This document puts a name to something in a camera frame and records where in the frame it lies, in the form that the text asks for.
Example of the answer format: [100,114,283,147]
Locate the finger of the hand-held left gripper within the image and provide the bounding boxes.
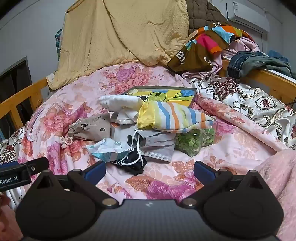
[23,157,50,180]

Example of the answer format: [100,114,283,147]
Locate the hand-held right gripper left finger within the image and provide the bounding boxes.
[35,160,119,209]

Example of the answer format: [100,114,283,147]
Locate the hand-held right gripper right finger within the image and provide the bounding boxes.
[180,161,266,208]

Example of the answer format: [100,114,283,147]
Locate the black dotted sock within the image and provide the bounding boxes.
[109,151,147,176]

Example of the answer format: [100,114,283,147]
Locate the linen drawstring pouch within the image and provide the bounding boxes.
[60,113,112,149]

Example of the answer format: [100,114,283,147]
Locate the grey face mask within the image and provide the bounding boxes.
[120,129,176,166]

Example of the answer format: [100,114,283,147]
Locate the striped sock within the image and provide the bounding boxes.
[136,101,215,134]

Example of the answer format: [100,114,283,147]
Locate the white sock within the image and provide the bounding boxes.
[97,94,143,112]

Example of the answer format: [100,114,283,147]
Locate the grey cartoon print tray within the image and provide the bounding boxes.
[121,86,197,108]

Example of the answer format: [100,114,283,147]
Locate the person's left hand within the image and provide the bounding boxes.
[0,194,21,235]

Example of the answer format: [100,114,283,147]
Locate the cream ornate patterned cloth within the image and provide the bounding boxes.
[0,134,26,163]
[190,76,296,149]

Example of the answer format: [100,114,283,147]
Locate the glass jar of green stars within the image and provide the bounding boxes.
[174,127,216,157]

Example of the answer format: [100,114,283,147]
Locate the pink fleece blanket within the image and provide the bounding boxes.
[253,149,296,241]

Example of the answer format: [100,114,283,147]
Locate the dark window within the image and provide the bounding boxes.
[0,57,33,135]

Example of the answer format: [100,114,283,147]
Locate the pink floral bed sheet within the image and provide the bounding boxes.
[0,62,296,241]

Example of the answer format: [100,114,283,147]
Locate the blue jeans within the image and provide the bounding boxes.
[227,51,270,80]

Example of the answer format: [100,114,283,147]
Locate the colourful brown patterned garment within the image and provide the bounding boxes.
[168,25,255,73]

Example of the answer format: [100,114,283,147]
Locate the grey green garment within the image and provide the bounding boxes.
[252,56,296,79]

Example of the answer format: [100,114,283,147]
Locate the pale pink garment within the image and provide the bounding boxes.
[182,37,261,80]

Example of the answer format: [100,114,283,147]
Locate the blue cloth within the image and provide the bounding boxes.
[268,49,290,62]

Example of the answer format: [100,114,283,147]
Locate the yellow dotted blanket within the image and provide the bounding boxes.
[50,0,190,91]

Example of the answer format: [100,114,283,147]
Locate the white air conditioner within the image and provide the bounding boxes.
[226,1,270,33]

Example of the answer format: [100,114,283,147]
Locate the wooden bed frame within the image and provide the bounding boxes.
[0,59,296,116]

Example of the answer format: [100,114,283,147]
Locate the black cable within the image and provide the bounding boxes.
[286,88,296,105]

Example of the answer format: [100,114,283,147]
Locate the teal wall poster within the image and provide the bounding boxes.
[54,29,64,56]

